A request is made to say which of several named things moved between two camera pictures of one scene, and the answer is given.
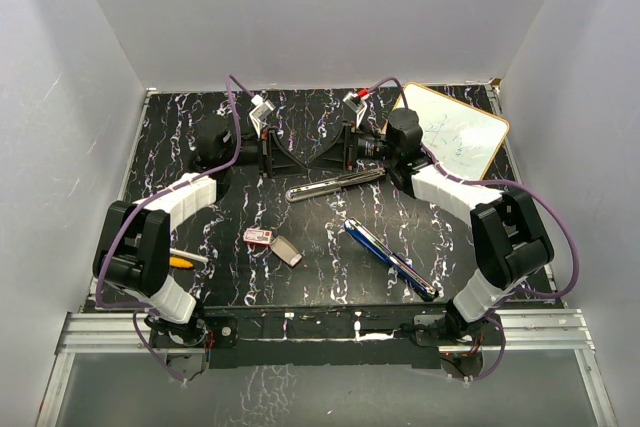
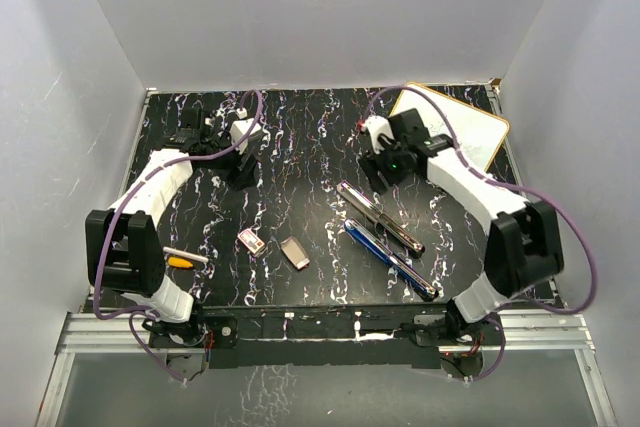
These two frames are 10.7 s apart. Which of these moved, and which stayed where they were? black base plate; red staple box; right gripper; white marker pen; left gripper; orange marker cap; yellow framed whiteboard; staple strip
Moved: staple strip; red staple box; right gripper; left gripper
Stayed: orange marker cap; black base plate; white marker pen; yellow framed whiteboard
